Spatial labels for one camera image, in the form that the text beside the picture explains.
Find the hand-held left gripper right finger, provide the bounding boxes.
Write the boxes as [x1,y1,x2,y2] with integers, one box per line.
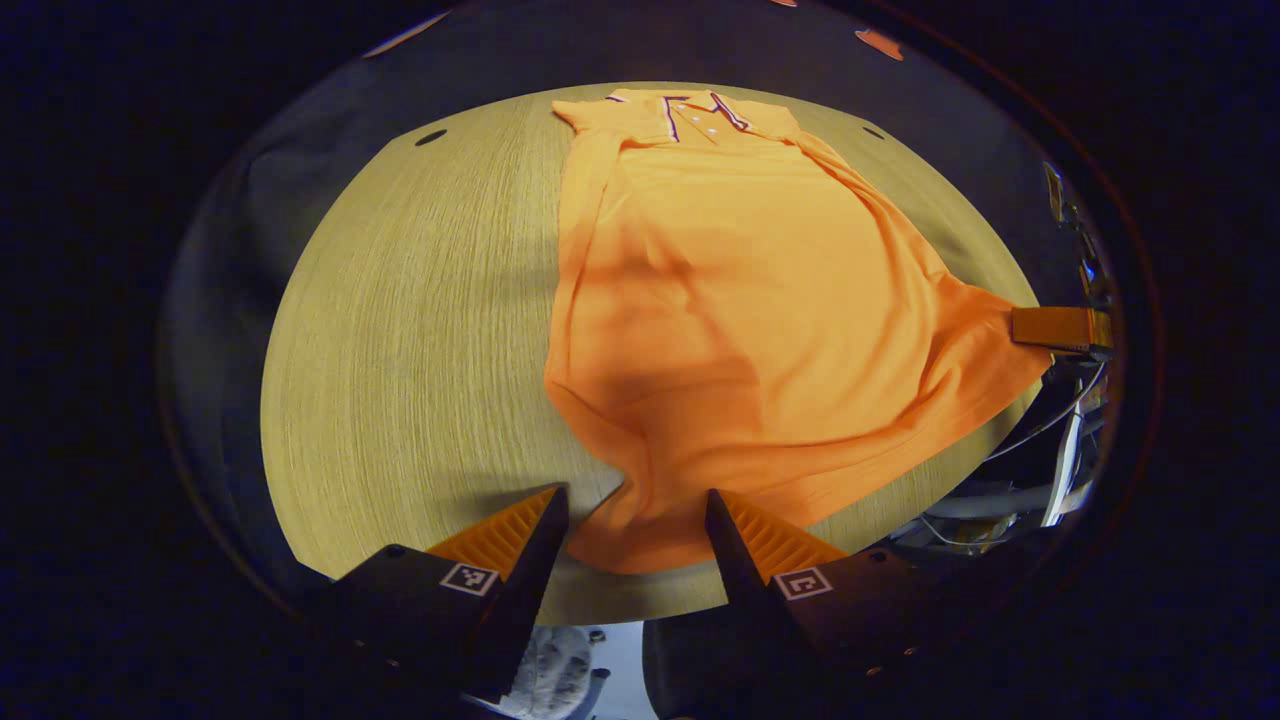
[704,488,966,693]

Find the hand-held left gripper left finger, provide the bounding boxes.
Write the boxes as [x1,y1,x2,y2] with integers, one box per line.
[325,484,572,704]

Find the orange T-shirt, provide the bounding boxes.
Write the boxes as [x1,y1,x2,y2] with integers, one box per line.
[544,87,1054,577]

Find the grey speckled object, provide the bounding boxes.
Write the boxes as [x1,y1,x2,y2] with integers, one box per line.
[495,625,611,720]

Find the tangle of cables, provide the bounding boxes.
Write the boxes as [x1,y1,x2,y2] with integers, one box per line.
[890,360,1113,551]

